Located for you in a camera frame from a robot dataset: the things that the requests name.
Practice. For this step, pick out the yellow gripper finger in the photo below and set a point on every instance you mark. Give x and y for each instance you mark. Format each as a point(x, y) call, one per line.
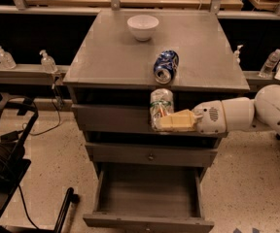
point(183, 121)

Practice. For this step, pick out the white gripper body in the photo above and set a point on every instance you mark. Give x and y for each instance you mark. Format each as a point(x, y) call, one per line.
point(208, 116)

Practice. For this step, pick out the silver green 7up can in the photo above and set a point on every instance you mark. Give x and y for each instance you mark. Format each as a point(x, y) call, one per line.
point(161, 105)

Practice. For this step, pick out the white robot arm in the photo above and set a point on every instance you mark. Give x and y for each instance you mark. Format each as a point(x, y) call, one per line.
point(237, 114)

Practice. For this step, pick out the blue crushed soda can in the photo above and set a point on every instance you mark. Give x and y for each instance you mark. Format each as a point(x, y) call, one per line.
point(166, 66)

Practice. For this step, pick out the grey drawer cabinet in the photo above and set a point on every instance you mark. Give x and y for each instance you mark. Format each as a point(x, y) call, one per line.
point(112, 68)

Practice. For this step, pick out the grey middle drawer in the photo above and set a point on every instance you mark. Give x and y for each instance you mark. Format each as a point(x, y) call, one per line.
point(147, 154)

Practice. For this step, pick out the grey open bottom drawer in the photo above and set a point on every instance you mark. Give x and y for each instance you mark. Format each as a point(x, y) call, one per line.
point(149, 199)

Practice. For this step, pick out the grey top drawer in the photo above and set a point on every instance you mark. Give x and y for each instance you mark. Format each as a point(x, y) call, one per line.
point(118, 119)

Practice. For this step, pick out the clear pump bottle right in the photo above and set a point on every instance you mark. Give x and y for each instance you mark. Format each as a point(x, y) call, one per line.
point(237, 53)

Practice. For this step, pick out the clear water bottle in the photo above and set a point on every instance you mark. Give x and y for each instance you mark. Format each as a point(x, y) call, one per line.
point(270, 64)

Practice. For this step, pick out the white ceramic bowl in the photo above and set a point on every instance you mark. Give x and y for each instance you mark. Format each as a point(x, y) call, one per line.
point(142, 27)

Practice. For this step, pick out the black stand leg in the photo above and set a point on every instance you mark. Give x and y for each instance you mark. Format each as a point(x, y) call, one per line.
point(70, 198)

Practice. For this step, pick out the clear pump bottle near cabinet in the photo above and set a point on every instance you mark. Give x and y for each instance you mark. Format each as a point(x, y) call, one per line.
point(47, 62)

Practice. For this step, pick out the black chair left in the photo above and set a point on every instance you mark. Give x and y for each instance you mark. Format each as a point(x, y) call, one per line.
point(12, 164)

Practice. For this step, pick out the clear pump bottle far left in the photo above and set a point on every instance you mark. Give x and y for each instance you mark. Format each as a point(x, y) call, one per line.
point(6, 59)

